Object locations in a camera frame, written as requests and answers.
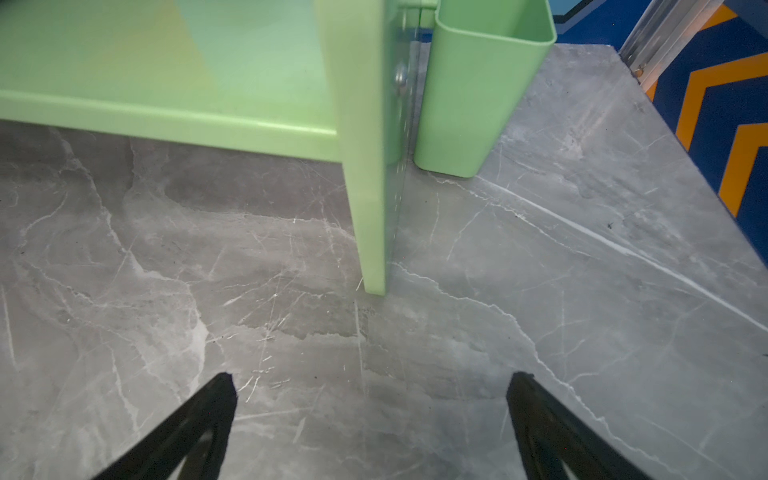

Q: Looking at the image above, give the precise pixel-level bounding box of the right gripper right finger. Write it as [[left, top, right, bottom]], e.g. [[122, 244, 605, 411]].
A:
[[506, 371, 649, 479]]

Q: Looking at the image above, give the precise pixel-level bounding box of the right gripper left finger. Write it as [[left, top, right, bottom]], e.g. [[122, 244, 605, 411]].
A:
[[96, 372, 237, 479]]

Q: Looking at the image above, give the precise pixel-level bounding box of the green two-tier wooden shelf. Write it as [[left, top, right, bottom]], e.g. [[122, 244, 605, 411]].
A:
[[1, 1, 436, 295]]

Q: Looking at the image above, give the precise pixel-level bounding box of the green side cup on shelf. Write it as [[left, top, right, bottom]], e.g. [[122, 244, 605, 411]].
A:
[[414, 0, 557, 178]]

